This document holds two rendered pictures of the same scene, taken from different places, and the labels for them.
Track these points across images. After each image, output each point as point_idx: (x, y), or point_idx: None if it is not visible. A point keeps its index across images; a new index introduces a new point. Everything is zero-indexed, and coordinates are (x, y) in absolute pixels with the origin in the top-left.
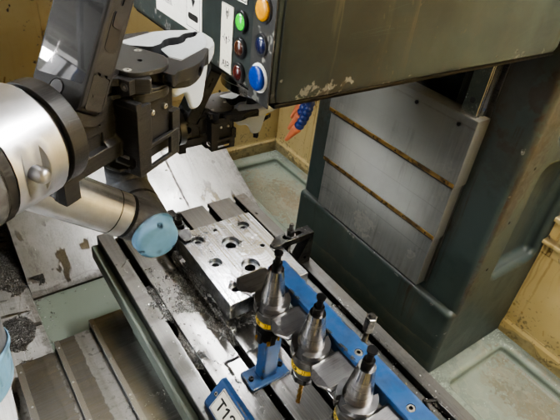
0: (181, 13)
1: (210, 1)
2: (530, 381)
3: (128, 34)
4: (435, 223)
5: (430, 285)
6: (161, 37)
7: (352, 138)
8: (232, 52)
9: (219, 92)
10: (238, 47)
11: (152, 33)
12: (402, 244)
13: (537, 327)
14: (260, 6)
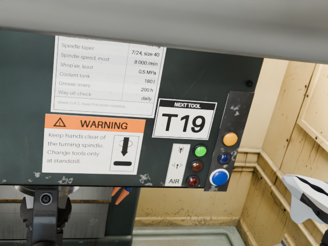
0: (99, 165)
1: (153, 146)
2: (151, 239)
3: (313, 201)
4: (109, 191)
5: (109, 231)
6: (314, 191)
7: None
8: (184, 171)
9: (21, 206)
10: (200, 167)
11: (307, 192)
12: (84, 219)
13: (138, 209)
14: (232, 138)
